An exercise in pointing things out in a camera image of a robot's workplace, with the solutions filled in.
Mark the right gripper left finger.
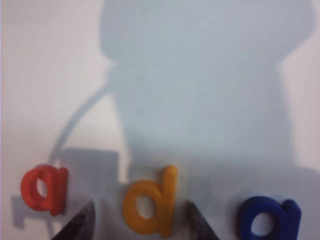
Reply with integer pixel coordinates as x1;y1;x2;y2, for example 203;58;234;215
49;199;97;240

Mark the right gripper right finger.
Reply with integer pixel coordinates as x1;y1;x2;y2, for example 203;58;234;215
188;201;221;240

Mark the yellow letter d magnet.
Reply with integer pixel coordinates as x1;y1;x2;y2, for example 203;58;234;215
122;164;179;240

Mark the blue letter g magnet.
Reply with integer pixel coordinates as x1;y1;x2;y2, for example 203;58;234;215
236;196;302;240

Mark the red letter a magnet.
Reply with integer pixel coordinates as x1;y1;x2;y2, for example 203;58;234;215
19;163;69;217

